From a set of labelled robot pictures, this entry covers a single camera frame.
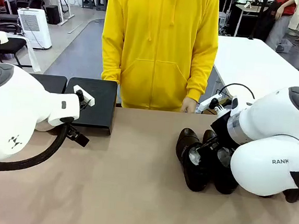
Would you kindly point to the person torso yellow hoodie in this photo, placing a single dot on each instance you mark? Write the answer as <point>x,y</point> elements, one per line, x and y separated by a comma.
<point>157,52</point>

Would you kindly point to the person's right forearm yellow sleeve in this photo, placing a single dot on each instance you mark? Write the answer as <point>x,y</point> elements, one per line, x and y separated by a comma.
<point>110,61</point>

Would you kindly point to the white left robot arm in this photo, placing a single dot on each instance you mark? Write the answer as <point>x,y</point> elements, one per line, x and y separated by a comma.
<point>7,118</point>

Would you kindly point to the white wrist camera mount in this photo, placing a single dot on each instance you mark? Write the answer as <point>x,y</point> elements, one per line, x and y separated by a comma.
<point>86,96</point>
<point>205,103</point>

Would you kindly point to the black panel desk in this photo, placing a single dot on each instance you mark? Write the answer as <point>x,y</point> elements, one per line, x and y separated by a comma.
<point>251,21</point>

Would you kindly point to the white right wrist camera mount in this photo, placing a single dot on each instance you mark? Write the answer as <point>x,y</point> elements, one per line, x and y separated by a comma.
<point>205,103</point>

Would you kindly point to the person in red top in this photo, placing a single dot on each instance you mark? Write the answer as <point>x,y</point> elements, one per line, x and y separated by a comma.
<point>279,29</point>

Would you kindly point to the clear plastic bin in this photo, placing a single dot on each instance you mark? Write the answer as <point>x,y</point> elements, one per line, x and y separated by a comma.
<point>284,46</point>

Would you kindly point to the white side table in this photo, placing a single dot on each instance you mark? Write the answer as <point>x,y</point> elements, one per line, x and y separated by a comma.
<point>248,63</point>

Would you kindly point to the white air purifier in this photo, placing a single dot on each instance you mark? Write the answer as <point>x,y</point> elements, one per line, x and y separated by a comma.
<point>36,28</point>

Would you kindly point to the black computer tower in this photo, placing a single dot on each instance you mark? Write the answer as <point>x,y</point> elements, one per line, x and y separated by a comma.
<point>53,14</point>

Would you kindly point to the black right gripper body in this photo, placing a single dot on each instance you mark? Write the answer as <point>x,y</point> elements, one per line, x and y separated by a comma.
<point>221,126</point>

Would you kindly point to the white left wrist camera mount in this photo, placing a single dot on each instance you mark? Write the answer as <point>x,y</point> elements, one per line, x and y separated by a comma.
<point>86,96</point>

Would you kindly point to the black shoe stand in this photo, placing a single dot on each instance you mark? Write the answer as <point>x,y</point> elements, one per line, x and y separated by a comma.
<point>50,82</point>
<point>97,105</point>

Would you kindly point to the person's left forearm yellow sleeve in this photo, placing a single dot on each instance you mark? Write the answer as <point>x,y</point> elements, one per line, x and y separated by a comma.
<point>202,74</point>

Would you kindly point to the black leather dress shoe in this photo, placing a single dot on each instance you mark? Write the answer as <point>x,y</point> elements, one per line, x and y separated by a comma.
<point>296,196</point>
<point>224,179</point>
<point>186,144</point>

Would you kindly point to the person's left hand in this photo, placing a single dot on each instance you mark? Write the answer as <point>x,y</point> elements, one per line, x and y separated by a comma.
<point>189,105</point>

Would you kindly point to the white paper wad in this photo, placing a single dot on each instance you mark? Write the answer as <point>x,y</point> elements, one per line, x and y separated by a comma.
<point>224,158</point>
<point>195,155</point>

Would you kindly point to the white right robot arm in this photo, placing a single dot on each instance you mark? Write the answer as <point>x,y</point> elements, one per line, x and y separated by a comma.
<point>269,114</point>

